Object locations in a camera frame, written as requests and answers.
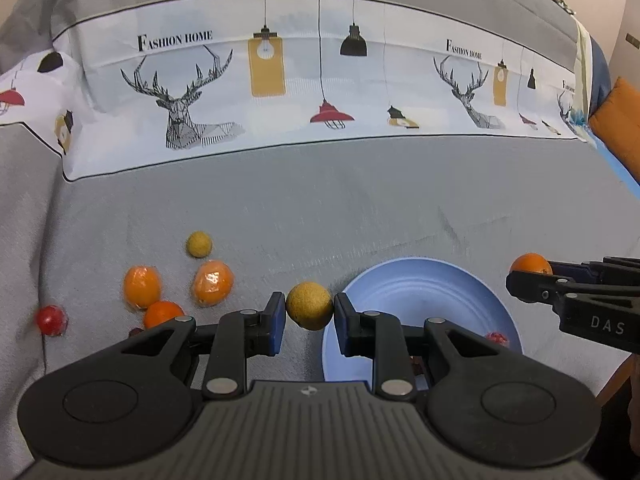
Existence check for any blue plate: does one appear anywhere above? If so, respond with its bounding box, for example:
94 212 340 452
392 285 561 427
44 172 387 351
321 257 523 386

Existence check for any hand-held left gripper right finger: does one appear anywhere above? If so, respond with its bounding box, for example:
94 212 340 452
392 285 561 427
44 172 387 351
333 292 506 401

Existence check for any blue cushion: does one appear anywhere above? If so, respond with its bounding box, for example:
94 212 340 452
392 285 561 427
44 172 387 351
589 35 612 116

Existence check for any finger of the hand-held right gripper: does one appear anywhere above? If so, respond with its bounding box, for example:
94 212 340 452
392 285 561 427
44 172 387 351
547 256 640 281
506 270 640 306

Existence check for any plastic-wrapped orange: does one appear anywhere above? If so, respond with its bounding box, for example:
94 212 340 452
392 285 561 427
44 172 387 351
123 266 164 310
192 259 236 307

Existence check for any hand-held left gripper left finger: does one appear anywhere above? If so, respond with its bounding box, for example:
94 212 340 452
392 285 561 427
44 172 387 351
117 291 287 401

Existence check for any orange cushion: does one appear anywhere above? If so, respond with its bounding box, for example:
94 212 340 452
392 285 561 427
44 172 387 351
587 76 640 181

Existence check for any yellow-brown round fruit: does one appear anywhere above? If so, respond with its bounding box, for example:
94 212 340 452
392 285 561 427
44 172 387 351
286 282 334 331
186 231 213 259

